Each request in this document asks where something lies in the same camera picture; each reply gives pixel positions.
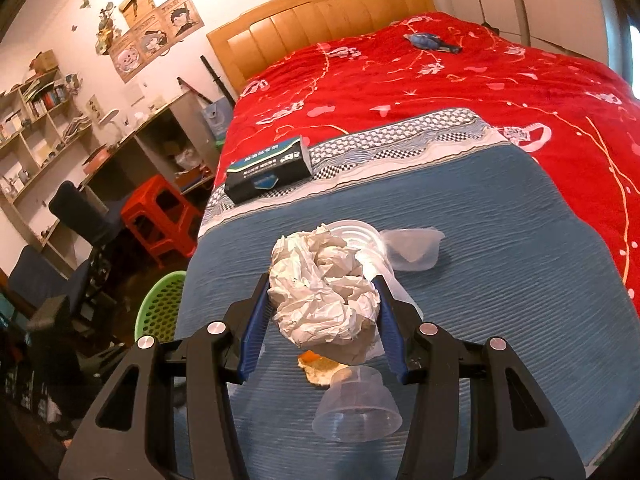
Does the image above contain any orange peel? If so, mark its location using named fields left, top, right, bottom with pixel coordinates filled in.
left=297, top=351, right=346, bottom=388

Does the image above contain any red plastic stool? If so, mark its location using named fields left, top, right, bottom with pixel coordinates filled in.
left=120, top=175, right=203, bottom=268

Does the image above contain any clear smooth plastic cup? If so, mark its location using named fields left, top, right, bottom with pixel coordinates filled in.
left=311, top=365, right=403, bottom=443

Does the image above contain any wooden bed headboard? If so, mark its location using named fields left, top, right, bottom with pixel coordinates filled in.
left=206, top=0, right=438, bottom=96

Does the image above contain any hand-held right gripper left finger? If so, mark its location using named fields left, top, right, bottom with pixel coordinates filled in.
left=59, top=272, right=273, bottom=480

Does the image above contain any blue toy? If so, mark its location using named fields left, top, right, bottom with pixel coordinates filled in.
left=404, top=31, right=463, bottom=55

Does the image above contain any blue box on stool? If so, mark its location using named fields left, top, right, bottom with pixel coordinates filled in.
left=202, top=100, right=231, bottom=138

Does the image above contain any cartoon wall poster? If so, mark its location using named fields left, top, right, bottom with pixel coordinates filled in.
left=135, top=20, right=173, bottom=56
left=120, top=0, right=161, bottom=28
left=159, top=0, right=206, bottom=38
left=109, top=40, right=146, bottom=83

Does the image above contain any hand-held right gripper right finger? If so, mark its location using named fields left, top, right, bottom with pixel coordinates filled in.
left=372, top=275, right=586, bottom=480

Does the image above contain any white wardrobe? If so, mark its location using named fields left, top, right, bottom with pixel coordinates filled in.
left=440, top=0, right=621, bottom=66

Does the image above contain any red black long stick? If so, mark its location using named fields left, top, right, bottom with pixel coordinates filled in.
left=177, top=77, right=211, bottom=106

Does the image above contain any black chair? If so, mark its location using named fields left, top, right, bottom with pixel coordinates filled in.
left=48, top=180, right=126, bottom=261
left=7, top=245, right=91, bottom=321

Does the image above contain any small translucent plastic cup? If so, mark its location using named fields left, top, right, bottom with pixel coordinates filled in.
left=381, top=227, right=446, bottom=272

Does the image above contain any white plastic bag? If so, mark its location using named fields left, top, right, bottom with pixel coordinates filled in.
left=175, top=147, right=202, bottom=171

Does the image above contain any white paper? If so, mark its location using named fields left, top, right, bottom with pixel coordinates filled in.
left=268, top=223, right=382, bottom=365

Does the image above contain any cartoon figure wall sticker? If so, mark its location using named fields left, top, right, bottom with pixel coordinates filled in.
left=95, top=2, right=121, bottom=53

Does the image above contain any dark tissue box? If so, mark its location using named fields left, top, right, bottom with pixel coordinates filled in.
left=223, top=136, right=312, bottom=206

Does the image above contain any green mesh waste basket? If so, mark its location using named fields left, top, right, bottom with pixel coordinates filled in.
left=136, top=270, right=187, bottom=346

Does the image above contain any wooden bookshelf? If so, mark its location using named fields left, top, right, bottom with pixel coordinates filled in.
left=0, top=67, right=96, bottom=256

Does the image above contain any white desk lamp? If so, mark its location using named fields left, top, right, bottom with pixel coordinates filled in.
left=97, top=109, right=121, bottom=146

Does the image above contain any white desk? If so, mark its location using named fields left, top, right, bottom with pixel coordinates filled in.
left=80, top=91, right=221, bottom=196

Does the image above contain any blue ribbed bed cover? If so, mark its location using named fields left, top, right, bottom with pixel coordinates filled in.
left=175, top=107, right=626, bottom=480

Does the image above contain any bed with red blanket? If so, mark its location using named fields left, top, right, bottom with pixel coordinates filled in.
left=197, top=11, right=640, bottom=321

